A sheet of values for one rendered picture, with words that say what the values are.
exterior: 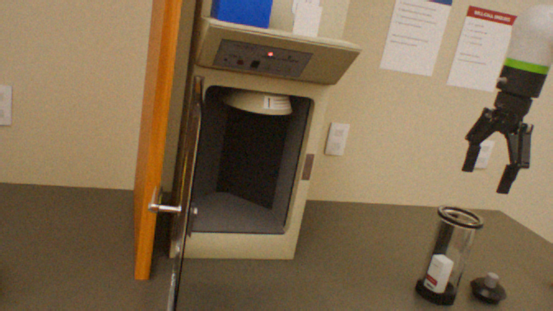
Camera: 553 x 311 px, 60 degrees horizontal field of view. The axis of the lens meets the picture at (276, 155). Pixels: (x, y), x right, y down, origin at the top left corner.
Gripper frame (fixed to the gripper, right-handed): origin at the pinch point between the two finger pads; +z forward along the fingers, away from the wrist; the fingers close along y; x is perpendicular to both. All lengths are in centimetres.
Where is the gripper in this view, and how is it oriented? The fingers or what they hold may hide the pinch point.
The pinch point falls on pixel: (485, 176)
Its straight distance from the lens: 124.7
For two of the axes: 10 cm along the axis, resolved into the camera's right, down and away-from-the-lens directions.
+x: 9.4, 0.9, 3.3
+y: 2.8, 3.6, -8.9
